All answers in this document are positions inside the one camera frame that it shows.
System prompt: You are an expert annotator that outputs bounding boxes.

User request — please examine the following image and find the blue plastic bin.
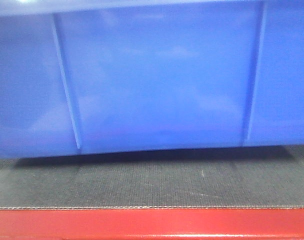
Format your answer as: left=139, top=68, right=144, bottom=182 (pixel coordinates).
left=0, top=0, right=304, bottom=159

